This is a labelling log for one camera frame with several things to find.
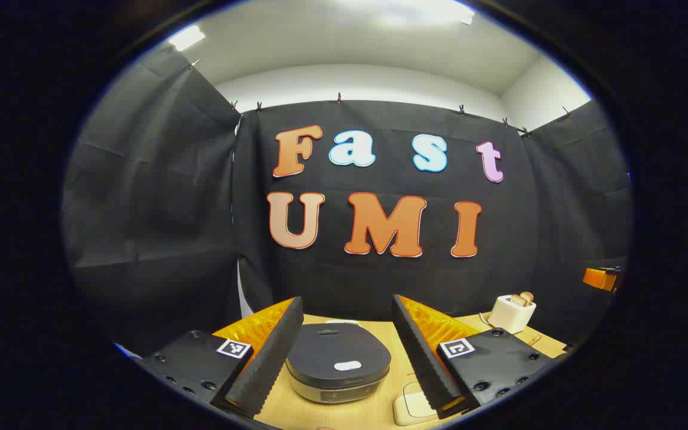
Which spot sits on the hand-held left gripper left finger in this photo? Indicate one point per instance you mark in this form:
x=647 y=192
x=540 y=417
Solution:
x=272 y=352

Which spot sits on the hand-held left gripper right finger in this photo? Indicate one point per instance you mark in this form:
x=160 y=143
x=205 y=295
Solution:
x=418 y=352

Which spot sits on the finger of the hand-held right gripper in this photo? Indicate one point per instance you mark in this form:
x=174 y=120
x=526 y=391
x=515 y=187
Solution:
x=598 y=278

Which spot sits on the dark grey rice cooker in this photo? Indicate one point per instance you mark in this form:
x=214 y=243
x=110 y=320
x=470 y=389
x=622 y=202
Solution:
x=338 y=346

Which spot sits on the white compartment tray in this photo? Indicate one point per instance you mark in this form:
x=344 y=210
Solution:
x=409 y=409

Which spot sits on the toasted bread slice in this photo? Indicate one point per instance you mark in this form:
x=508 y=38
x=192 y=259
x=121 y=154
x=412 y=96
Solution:
x=517 y=300
x=527 y=295

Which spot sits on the black backdrop cloth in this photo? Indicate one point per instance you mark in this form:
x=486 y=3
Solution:
x=380 y=280

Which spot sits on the white toaster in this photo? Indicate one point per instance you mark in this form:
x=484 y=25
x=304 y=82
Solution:
x=508 y=316

